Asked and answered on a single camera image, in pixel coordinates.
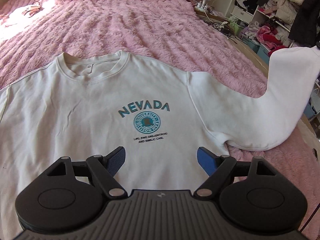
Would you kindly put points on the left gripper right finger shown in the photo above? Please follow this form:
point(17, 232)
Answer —
point(219, 170)

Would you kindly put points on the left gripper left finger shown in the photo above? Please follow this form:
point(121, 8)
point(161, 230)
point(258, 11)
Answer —
point(102, 170)

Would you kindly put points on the pink fluffy bed blanket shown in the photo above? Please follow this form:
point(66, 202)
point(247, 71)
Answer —
point(165, 30)

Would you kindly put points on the wooden bedside table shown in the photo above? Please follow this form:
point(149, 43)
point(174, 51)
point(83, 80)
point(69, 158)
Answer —
point(210, 16)

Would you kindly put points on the green storage bin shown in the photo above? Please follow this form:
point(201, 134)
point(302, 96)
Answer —
point(237, 25)

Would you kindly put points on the white Nevada sweatshirt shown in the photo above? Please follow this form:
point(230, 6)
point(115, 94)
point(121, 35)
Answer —
point(161, 115)

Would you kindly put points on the small pink item on bed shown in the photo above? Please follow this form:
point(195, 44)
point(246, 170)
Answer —
point(32, 9)

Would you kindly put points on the white open wardrobe shelf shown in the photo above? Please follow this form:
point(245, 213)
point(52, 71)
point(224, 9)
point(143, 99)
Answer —
point(267, 23)

